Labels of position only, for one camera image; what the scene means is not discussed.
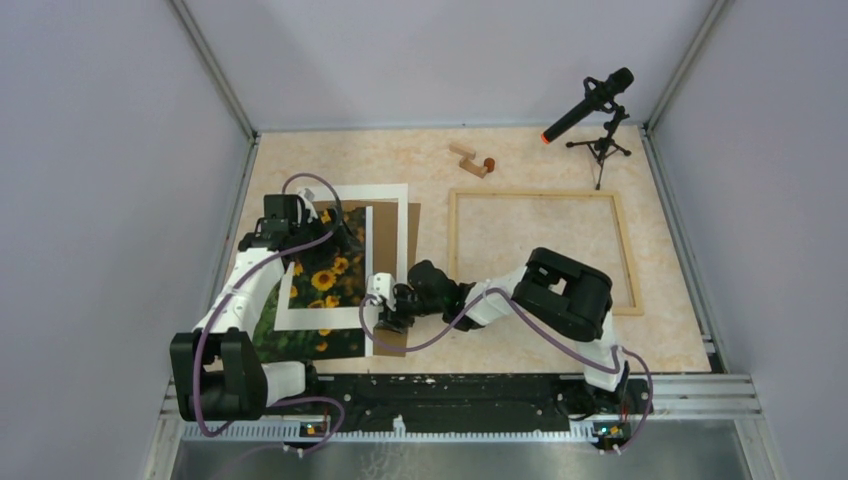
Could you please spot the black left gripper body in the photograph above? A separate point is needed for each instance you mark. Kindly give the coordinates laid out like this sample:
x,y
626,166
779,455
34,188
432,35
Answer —
x,y
303,229

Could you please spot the sunflower photo print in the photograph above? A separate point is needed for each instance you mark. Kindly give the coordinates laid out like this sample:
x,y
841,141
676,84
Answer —
x,y
308,283

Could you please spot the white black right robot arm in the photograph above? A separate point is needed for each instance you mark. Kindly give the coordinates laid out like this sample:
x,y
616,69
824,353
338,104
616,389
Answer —
x,y
566,302

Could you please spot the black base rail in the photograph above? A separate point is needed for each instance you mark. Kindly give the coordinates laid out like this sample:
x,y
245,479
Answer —
x,y
463,403

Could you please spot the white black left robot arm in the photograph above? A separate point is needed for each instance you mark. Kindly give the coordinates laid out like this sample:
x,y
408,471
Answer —
x,y
217,372

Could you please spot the black microphone tripod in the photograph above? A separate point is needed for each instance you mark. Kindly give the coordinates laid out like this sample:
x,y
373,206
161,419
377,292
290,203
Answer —
x,y
606,146

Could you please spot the brown cardboard backing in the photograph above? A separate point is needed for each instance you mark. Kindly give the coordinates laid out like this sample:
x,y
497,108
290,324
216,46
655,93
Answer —
x,y
375,224

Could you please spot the flat wooden block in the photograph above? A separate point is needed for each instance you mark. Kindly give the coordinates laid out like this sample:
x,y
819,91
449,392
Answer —
x,y
465,153

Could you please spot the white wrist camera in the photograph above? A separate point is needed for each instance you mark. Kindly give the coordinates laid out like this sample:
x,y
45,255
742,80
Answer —
x,y
306,209
380,290

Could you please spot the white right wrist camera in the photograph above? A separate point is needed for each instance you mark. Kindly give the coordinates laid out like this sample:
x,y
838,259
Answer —
x,y
380,290

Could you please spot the white mat board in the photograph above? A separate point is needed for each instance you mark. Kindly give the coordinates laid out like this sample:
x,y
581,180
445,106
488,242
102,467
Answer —
x,y
328,318

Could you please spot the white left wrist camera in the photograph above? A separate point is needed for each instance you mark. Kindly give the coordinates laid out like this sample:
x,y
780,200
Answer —
x,y
306,209

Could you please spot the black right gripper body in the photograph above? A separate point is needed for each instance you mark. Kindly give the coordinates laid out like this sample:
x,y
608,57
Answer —
x,y
409,303

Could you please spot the black microphone orange tip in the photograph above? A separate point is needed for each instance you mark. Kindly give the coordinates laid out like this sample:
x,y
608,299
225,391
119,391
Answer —
x,y
599,96

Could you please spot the light wooden picture frame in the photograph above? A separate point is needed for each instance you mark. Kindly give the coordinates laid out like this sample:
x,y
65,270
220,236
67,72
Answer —
x,y
637,308

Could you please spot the upright wooden block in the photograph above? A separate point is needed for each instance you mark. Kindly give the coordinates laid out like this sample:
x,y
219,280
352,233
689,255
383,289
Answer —
x,y
481,171

